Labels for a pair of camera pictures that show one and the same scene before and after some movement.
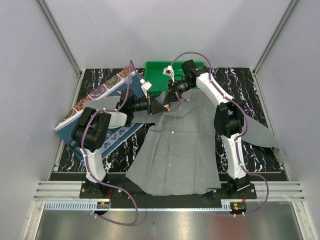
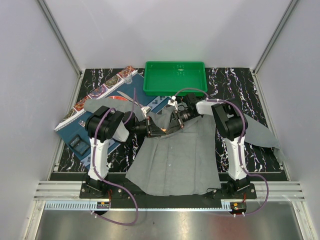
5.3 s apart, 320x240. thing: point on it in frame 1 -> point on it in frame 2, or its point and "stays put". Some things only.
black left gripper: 153,106 -> 151,129
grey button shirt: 183,150 stays put
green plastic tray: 160,74 stays put
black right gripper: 172,96 -> 175,124
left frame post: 65,47 stays put
